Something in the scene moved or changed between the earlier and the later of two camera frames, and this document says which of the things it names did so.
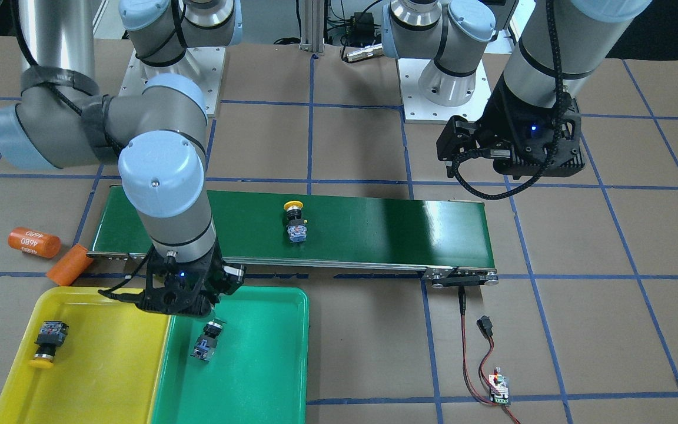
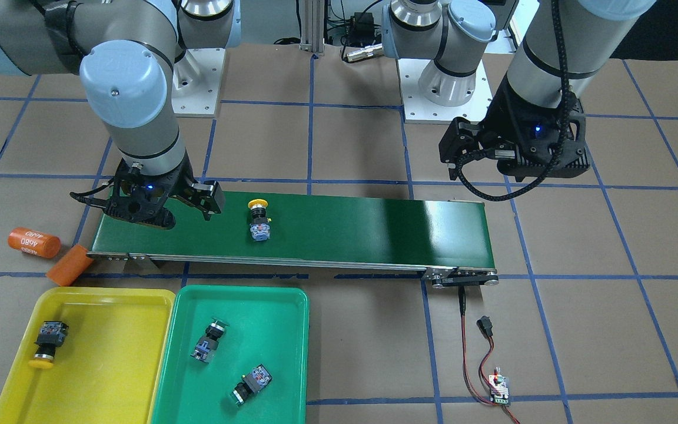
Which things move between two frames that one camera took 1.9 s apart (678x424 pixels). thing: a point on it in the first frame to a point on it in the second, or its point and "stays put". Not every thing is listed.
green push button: (206, 343) stays put
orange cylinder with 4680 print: (27, 240) stays put
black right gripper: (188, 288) to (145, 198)
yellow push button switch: (52, 334) stays put
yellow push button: (296, 227) to (259, 227)
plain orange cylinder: (71, 267) stays put
